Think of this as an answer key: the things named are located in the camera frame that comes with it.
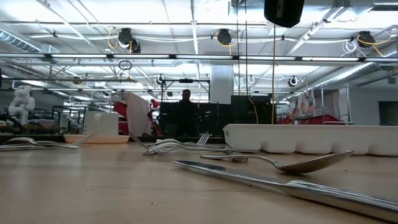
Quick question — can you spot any dark wall screen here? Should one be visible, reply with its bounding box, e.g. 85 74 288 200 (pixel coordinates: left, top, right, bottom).
378 101 398 127

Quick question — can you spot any chrome wire shelf rack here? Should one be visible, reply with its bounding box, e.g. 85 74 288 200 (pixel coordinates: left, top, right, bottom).
290 85 354 126

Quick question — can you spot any black background rig frame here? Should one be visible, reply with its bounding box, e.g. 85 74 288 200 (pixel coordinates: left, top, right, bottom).
51 105 87 134

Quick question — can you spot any silver fork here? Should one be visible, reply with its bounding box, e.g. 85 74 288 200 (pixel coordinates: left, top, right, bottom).
128 131 229 156
167 132 211 147
0 134 94 147

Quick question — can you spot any long overhead light bar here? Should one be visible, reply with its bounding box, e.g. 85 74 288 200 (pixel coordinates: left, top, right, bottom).
0 52 398 63

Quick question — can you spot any black equipment cabinet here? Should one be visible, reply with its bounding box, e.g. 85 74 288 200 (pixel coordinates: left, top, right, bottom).
160 95 276 138

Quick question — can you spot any peach ceramic saucer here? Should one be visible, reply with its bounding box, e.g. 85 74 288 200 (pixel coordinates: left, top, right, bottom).
63 134 131 144

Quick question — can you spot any white plastic cutlery tray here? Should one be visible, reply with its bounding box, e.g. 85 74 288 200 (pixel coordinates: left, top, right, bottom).
222 123 398 157

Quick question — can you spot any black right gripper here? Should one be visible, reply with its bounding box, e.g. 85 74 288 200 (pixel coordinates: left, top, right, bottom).
263 0 305 29

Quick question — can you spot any person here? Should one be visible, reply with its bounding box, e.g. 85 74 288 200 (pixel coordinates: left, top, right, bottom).
177 88 196 137

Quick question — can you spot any white draped cover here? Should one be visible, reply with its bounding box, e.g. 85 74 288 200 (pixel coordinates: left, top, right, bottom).
124 91 152 137

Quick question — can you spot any yellow extension cable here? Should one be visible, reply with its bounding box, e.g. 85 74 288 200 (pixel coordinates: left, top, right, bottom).
247 24 277 125

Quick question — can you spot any black hanging cable loop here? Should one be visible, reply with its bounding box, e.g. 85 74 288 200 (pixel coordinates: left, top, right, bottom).
118 59 134 71

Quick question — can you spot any red tilted bin shelf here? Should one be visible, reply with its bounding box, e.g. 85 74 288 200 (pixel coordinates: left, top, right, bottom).
112 101 129 135

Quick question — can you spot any silver ventilation duct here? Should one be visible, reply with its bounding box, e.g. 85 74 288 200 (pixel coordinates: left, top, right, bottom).
0 28 41 54
306 60 398 91

